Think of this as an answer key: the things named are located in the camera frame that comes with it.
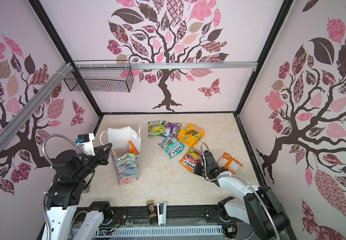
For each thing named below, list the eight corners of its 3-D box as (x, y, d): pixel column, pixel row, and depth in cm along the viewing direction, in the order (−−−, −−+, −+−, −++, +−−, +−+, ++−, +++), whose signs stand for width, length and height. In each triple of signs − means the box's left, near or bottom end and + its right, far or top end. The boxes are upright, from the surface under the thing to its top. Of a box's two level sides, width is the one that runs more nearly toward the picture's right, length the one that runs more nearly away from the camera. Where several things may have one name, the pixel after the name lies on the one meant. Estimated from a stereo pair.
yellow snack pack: (176, 139, 106) (176, 134, 102) (188, 127, 113) (188, 122, 109) (191, 149, 100) (192, 145, 96) (203, 136, 107) (204, 131, 103)
